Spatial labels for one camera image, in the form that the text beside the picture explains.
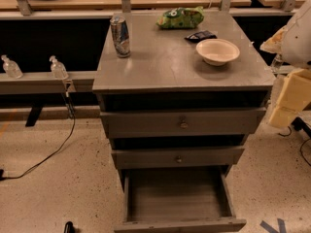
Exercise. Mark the grey middle drawer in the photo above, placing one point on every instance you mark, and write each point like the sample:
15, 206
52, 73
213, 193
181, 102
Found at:
179, 157

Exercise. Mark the grey drawer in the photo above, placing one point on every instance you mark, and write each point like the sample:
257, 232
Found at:
174, 123
179, 157
178, 200

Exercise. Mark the black object bottom edge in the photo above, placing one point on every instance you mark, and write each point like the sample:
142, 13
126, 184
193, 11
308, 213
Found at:
69, 228

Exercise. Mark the green chip bag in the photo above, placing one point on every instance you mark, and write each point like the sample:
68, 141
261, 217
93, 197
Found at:
181, 18

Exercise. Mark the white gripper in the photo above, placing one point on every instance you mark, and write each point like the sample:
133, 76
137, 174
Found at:
298, 39

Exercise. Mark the grey wooden drawer cabinet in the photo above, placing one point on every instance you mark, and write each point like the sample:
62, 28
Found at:
165, 72

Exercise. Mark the white bowl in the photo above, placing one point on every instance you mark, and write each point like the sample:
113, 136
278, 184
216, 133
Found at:
217, 52

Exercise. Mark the grey top drawer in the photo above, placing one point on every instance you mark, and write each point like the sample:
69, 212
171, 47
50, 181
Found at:
174, 123

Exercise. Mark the dark blue snack packet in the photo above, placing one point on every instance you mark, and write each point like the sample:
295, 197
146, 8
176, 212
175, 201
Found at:
200, 36

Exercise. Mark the clear water bottle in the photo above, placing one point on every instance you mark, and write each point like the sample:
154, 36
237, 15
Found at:
277, 63

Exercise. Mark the silver blue drink can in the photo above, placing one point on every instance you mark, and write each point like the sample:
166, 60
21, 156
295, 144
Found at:
120, 36

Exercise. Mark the clear pump bottle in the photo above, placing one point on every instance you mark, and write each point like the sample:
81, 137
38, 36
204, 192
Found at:
58, 69
11, 68

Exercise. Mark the clear pump bottle far left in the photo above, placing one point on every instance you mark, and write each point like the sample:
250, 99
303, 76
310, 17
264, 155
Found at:
11, 68

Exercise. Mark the grey bottom drawer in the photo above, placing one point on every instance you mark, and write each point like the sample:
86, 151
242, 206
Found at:
178, 200

